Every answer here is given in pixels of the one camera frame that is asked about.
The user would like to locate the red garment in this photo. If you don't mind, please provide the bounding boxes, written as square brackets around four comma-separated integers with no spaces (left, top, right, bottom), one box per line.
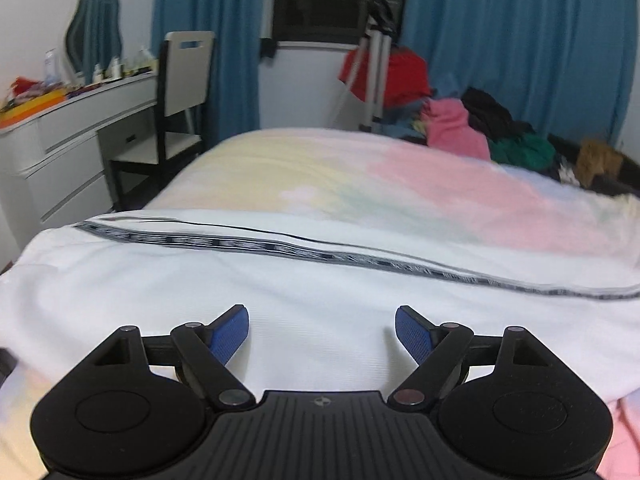
[338,46,434,109]

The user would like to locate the colourful clutter on dressing table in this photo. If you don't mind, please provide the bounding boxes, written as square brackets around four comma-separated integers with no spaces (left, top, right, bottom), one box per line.
[0,76,101,128]

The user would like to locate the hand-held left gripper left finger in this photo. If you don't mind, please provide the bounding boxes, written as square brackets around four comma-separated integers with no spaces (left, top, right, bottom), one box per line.
[93,304,257,408]

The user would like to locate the wavy blue-framed mirror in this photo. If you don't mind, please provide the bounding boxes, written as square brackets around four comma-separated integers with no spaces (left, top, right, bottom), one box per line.
[65,0,122,83]

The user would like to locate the white dressing table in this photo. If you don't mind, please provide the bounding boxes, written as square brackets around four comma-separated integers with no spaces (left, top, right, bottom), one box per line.
[0,71,161,266]

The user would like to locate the bottles on dressing table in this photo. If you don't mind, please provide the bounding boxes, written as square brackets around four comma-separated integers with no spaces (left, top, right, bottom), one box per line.
[42,46,156,86]

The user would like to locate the green garment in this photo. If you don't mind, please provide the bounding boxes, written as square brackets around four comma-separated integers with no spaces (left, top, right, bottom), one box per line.
[487,132,557,171]

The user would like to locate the brown garment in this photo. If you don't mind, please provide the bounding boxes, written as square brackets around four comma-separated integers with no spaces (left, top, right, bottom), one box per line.
[575,139,625,187]

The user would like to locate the blue curtain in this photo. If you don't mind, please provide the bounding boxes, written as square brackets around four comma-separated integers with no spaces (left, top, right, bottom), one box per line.
[400,0,635,147]
[150,0,279,147]

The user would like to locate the silver camera tripod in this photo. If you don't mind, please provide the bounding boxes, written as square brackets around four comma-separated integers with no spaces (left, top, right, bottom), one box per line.
[327,0,397,133]

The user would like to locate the dark window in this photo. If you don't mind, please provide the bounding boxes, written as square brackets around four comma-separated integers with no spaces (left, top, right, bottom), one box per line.
[272,0,415,50]

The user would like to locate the white garment with black stripe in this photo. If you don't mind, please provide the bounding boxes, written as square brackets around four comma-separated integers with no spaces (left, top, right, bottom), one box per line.
[0,212,640,403]

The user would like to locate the pink garment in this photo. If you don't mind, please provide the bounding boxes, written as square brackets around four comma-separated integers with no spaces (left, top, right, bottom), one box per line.
[419,98,492,162]

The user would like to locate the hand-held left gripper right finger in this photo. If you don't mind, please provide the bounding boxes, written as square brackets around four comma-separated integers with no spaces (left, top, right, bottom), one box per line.
[389,305,550,408]

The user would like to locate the pastel tie-dye bed sheet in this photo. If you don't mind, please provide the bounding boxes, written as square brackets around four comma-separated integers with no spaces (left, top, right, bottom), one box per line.
[0,127,640,480]

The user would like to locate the white and black chair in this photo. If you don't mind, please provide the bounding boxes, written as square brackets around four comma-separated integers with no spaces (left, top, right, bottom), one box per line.
[109,30,216,211]

